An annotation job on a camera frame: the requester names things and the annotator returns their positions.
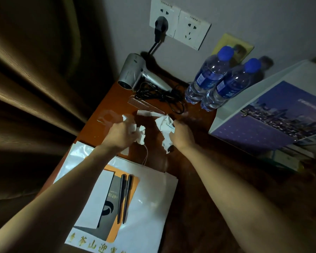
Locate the person's right hand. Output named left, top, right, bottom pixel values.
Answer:
left=169, top=119, right=197, bottom=153

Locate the person's left hand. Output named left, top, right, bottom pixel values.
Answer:
left=101, top=119, right=143, bottom=153

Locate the white paper scrap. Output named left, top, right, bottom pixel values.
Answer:
left=121, top=114, right=147, bottom=145
left=154, top=115, right=176, bottom=154

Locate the white notepad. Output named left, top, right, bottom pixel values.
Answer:
left=74, top=169, right=116, bottom=230

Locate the person's right forearm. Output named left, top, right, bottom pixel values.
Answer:
left=183, top=147, right=306, bottom=253

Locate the person's left forearm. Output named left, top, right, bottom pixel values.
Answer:
left=0, top=147, right=119, bottom=253

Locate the reddish wooden desk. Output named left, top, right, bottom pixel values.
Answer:
left=39, top=76, right=316, bottom=253

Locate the purple desk calendar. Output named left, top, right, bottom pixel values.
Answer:
left=208, top=60, right=316, bottom=156

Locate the silver hair dryer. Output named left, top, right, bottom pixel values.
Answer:
left=117, top=15, right=187, bottom=115

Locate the small teal box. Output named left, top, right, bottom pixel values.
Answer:
left=255, top=147, right=305, bottom=173

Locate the brown curtain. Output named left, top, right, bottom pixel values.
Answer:
left=0, top=0, right=117, bottom=230

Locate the yellow wall sticker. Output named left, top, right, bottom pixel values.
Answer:
left=211, top=33, right=255, bottom=64

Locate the white wall outlet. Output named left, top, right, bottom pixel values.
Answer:
left=149, top=0, right=211, bottom=51

